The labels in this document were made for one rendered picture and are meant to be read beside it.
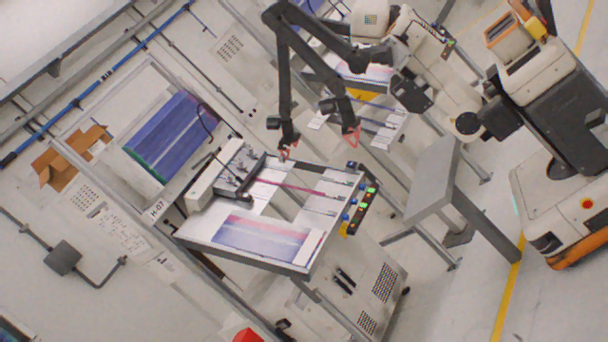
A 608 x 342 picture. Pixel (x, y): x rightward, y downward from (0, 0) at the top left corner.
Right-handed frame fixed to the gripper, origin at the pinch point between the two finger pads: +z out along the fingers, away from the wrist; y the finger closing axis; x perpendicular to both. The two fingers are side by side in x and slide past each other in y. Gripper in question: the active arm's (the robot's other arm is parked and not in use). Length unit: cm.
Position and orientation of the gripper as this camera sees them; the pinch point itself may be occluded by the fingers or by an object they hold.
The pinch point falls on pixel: (291, 151)
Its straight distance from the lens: 330.1
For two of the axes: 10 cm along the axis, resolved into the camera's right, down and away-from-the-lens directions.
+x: 9.0, 2.1, -3.8
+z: 0.9, 7.6, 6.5
